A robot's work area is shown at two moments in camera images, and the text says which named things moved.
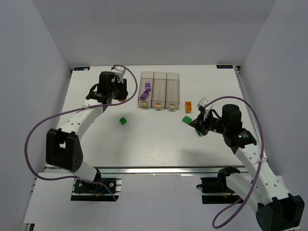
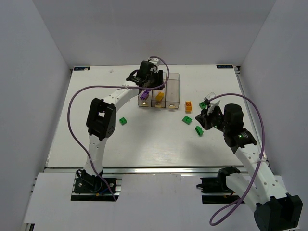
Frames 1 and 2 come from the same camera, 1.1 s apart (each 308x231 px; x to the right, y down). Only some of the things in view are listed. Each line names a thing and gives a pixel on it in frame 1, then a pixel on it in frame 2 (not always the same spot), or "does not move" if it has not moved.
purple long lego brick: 144,95 does not move
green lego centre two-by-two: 186,119 does not move
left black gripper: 122,89 → 155,82
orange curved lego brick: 188,107 does not move
